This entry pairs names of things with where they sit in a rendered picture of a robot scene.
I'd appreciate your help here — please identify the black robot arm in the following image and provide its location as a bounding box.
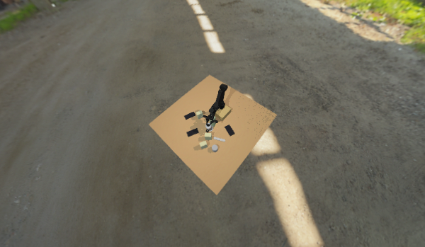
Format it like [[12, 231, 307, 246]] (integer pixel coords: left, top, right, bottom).
[[208, 84, 228, 120]]

